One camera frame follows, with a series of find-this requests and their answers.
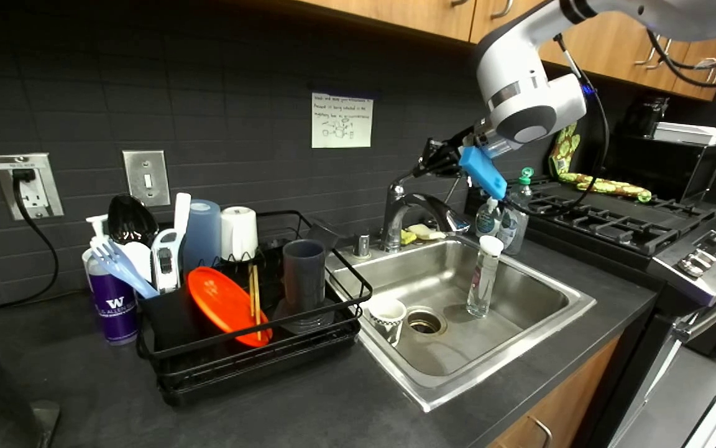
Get upper wooden cabinets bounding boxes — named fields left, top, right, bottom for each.
left=300, top=0, right=716, bottom=99

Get dark grey cup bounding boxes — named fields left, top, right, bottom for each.
left=281, top=239, right=329, bottom=317

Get orange plate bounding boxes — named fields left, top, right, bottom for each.
left=186, top=266, right=274, bottom=349

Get lower wooden cabinets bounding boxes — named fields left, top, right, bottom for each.
left=488, top=338, right=620, bottom=448

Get stainless steel sink basin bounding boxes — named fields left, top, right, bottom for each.
left=344, top=236, right=595, bottom=414

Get white paper note on wall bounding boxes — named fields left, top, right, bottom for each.
left=310, top=92, right=373, bottom=150

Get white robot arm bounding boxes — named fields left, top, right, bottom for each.
left=412, top=0, right=716, bottom=178

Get chrome tap faucet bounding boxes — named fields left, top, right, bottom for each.
left=380, top=175, right=470, bottom=252

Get black dish rack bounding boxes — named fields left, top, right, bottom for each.
left=137, top=210, right=373, bottom=405

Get light switch plate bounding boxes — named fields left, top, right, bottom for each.
left=122, top=150, right=168, bottom=207

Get black power cable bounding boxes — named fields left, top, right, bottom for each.
left=0, top=169, right=61, bottom=319

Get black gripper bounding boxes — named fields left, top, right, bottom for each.
left=411, top=128, right=472, bottom=178

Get wooden cabinets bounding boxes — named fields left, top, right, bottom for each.
left=488, top=338, right=620, bottom=448
left=300, top=0, right=716, bottom=99

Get clear plastic bottle in sink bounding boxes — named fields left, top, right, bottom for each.
left=468, top=235, right=503, bottom=317

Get white cup in rack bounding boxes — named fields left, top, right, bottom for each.
left=219, top=207, right=259, bottom=262

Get white power outlet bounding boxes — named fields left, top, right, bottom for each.
left=0, top=151, right=65, bottom=221

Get blue plastic utensil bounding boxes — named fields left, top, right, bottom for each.
left=91, top=236, right=160, bottom=300

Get green patterned oven mitt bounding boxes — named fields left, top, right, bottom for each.
left=547, top=125, right=654, bottom=205

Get blue translucent cup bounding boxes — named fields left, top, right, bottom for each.
left=180, top=200, right=222, bottom=271

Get yellow sponge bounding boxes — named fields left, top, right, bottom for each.
left=400, top=225, right=444, bottom=247

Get soap bottle green cap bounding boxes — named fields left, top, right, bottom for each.
left=470, top=165, right=538, bottom=256

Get white thermometer gun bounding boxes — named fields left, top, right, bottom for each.
left=152, top=191, right=192, bottom=295

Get white cup in sink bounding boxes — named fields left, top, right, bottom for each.
left=368, top=302, right=407, bottom=347

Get purple water bottle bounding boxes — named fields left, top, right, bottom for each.
left=83, top=250, right=137, bottom=347

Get stainless gas stove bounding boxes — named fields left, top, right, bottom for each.
left=529, top=125, right=716, bottom=448

